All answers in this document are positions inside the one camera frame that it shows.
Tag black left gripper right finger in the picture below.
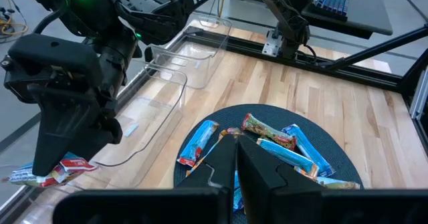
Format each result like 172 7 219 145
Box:
237 134 324 199

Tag silver aluminium post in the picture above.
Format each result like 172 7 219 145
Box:
409 49 428 121

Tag clear plastic bin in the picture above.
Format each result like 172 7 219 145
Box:
92 62 189 171
143 15 233 90
0 156 98 224

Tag black diagonal support beam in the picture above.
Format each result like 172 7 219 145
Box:
317 25 428 72

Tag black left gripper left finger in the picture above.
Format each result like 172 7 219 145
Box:
173 134 237 190

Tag yellow cables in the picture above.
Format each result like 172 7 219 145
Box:
0 0 29 44

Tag round dark woven placemat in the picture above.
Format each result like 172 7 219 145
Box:
173 103 364 224

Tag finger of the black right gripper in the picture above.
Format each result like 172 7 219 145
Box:
48 93 124 177
29 90 73 177

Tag blue snack bar left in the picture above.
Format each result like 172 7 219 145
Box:
176 119 221 167

